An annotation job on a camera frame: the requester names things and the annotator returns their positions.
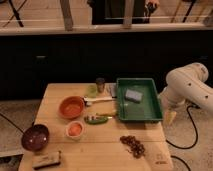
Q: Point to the small brown jar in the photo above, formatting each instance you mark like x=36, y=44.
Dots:
x=100, y=83

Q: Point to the bunch of dark grapes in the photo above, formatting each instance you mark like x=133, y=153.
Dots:
x=137, y=149

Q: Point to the dark purple bowl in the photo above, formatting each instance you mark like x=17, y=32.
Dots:
x=35, y=138

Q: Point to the small white orange bowl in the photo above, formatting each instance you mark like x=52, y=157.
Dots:
x=74, y=130

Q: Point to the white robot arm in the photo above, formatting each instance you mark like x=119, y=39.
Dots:
x=186, y=83

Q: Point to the blue grey sponge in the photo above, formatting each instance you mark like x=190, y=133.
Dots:
x=133, y=95

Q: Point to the white handled brush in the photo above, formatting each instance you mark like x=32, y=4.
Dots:
x=89, y=101

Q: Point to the wooden block eraser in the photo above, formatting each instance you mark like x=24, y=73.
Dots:
x=46, y=160

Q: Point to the grey metal object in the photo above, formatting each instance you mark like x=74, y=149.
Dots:
x=113, y=90

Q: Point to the green plastic tray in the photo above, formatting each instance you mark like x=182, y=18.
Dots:
x=147, y=110

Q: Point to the light green cup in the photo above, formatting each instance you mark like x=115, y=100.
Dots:
x=91, y=91

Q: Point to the orange red bowl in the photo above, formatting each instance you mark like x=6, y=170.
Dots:
x=71, y=107

